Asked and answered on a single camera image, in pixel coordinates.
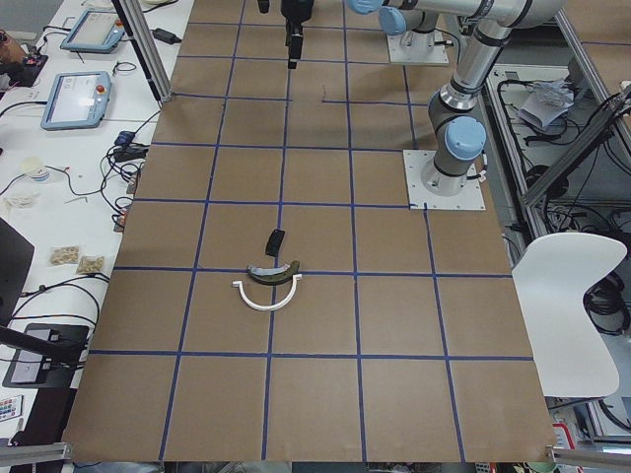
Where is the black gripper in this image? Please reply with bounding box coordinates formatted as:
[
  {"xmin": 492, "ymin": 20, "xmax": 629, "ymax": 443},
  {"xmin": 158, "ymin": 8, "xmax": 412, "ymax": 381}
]
[{"xmin": 281, "ymin": 0, "xmax": 315, "ymax": 69}]

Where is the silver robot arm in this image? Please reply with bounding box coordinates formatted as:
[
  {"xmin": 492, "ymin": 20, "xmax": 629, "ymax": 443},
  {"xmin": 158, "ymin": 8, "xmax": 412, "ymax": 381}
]
[
  {"xmin": 280, "ymin": 1, "xmax": 449, "ymax": 69},
  {"xmin": 419, "ymin": 0, "xmax": 565, "ymax": 197}
]

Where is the black power adapter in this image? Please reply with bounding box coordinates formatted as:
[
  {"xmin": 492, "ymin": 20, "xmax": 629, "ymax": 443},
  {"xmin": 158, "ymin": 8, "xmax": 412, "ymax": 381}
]
[{"xmin": 152, "ymin": 28, "xmax": 181, "ymax": 44}]

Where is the blue teach pendant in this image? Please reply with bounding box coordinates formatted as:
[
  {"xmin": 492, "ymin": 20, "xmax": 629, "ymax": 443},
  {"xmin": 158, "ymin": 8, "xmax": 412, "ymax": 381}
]
[
  {"xmin": 40, "ymin": 71, "xmax": 111, "ymax": 131},
  {"xmin": 60, "ymin": 10, "xmax": 125, "ymax": 53}
]

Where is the black brake pad plate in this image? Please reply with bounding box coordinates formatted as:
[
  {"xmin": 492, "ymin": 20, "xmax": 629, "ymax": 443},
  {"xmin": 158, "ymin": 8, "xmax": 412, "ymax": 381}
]
[{"xmin": 265, "ymin": 229, "xmax": 285, "ymax": 257}]

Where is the olive brake shoe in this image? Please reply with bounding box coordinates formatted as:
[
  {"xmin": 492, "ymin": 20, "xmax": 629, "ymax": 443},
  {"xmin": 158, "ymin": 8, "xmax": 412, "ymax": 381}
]
[{"xmin": 246, "ymin": 260, "xmax": 301, "ymax": 286}]

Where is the white curved plastic part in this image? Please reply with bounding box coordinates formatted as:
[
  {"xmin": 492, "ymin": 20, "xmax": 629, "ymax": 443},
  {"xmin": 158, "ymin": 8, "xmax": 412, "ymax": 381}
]
[{"xmin": 231, "ymin": 274, "xmax": 303, "ymax": 312}]

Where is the white chair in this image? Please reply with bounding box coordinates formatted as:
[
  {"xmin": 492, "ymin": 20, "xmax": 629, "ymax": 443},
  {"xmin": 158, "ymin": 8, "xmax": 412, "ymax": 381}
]
[{"xmin": 512, "ymin": 233, "xmax": 627, "ymax": 398}]

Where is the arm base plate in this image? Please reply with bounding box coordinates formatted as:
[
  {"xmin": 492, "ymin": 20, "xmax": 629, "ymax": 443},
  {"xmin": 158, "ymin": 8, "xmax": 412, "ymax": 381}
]
[
  {"xmin": 386, "ymin": 31, "xmax": 450, "ymax": 66},
  {"xmin": 402, "ymin": 150, "xmax": 486, "ymax": 212}
]

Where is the aluminium frame post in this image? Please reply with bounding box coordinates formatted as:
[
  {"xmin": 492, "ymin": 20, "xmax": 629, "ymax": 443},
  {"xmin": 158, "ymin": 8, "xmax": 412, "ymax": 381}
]
[{"xmin": 112, "ymin": 0, "xmax": 173, "ymax": 103}]

